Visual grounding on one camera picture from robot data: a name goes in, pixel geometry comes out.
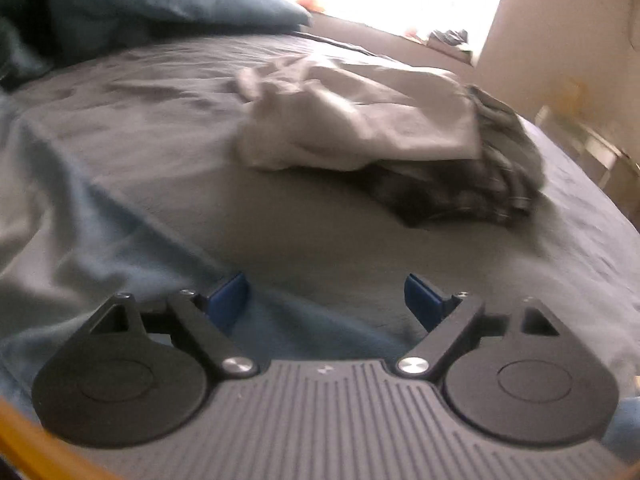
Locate pale side table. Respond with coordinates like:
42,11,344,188
536,104,637,187

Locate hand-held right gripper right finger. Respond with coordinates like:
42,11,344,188
394,272,563,381

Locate dark clothes on sill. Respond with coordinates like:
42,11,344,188
427,28,474,55

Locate beige garment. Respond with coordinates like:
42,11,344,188
235,55,483,172

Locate teal pillow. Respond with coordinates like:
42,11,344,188
0,0,315,92

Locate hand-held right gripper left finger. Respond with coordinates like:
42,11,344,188
87,272,258,381

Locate dark grey garment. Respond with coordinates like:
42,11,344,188
360,82,547,229

